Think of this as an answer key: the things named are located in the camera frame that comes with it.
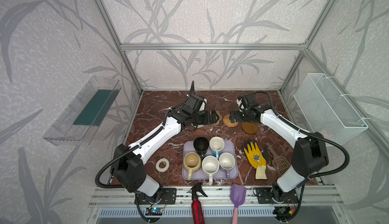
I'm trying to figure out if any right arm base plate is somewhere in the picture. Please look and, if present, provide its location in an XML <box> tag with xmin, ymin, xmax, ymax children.
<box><xmin>253</xmin><ymin>187</ymin><xmax>299</xmax><ymax>204</ymax></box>

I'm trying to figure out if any black mug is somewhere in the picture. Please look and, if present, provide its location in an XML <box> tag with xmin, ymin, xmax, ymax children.
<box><xmin>193</xmin><ymin>137</ymin><xmax>209</xmax><ymax>160</ymax></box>

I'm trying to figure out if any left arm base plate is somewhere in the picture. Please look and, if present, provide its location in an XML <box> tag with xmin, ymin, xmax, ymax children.
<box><xmin>136</xmin><ymin>187</ymin><xmax>177</xmax><ymax>205</ymax></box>

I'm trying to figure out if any beige mug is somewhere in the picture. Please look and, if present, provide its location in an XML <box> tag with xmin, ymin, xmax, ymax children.
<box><xmin>183</xmin><ymin>152</ymin><xmax>202</xmax><ymax>180</ymax></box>

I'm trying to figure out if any lilac plastic tray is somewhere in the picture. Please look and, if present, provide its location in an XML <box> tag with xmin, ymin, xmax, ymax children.
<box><xmin>182</xmin><ymin>140</ymin><xmax>239</xmax><ymax>182</ymax></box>

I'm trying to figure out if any purple plastic scoop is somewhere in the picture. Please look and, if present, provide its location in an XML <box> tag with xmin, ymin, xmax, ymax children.
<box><xmin>230</xmin><ymin>184</ymin><xmax>247</xmax><ymax>224</ymax></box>

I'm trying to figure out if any clear plastic wall shelf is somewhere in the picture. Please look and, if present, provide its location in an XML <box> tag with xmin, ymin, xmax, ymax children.
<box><xmin>43</xmin><ymin>76</ymin><xmax>122</xmax><ymax>146</ymax></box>

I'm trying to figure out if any red spray bottle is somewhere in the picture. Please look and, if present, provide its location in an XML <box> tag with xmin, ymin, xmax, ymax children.
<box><xmin>188</xmin><ymin>182</ymin><xmax>208</xmax><ymax>224</ymax></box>

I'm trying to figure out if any large round wooden coaster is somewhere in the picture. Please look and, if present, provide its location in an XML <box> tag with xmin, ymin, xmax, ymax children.
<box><xmin>241</xmin><ymin>122</ymin><xmax>259</xmax><ymax>135</ymax></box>

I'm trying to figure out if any woven rattan round coaster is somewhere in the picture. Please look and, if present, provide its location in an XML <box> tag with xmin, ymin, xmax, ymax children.
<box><xmin>223</xmin><ymin>114</ymin><xmax>239</xmax><ymax>128</ymax></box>

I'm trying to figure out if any white mug front centre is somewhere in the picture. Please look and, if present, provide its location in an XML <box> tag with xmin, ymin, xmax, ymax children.
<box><xmin>202</xmin><ymin>156</ymin><xmax>220</xmax><ymax>184</ymax></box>

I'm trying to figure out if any lilac mug white inside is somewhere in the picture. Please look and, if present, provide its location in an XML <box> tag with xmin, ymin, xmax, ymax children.
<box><xmin>219</xmin><ymin>153</ymin><xmax>236</xmax><ymax>179</ymax></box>

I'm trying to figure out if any brown plastic litter scoop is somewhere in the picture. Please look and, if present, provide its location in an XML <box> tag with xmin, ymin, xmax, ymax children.
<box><xmin>266</xmin><ymin>143</ymin><xmax>291</xmax><ymax>176</ymax></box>

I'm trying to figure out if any white tape roll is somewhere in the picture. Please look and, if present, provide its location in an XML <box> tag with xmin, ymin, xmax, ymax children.
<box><xmin>156</xmin><ymin>158</ymin><xmax>170</xmax><ymax>172</ymax></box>

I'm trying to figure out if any green circuit board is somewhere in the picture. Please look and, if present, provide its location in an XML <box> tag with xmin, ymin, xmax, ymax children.
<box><xmin>144</xmin><ymin>207</ymin><xmax>164</xmax><ymax>217</ymax></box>

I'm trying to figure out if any light blue mug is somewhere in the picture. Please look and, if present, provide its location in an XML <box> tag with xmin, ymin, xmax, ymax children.
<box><xmin>209</xmin><ymin>137</ymin><xmax>225</xmax><ymax>159</ymax></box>

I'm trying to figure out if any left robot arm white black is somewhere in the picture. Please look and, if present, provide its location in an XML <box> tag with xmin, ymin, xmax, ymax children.
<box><xmin>95</xmin><ymin>84</ymin><xmax>219</xmax><ymax>203</ymax></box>

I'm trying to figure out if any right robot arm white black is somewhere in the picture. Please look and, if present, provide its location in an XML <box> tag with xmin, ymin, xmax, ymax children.
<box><xmin>230</xmin><ymin>93</ymin><xmax>350</xmax><ymax>203</ymax></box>

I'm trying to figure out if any yellow black work glove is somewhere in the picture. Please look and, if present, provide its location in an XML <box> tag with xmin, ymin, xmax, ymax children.
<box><xmin>244</xmin><ymin>139</ymin><xmax>268</xmax><ymax>180</ymax></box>

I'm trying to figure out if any white wire mesh basket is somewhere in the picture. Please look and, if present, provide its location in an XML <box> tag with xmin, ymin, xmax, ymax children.
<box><xmin>294</xmin><ymin>73</ymin><xmax>368</xmax><ymax>145</ymax></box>

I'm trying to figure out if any cork flower-shaped coaster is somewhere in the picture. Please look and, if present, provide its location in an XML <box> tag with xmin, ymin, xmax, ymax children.
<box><xmin>213</xmin><ymin>111</ymin><xmax>223</xmax><ymax>126</ymax></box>

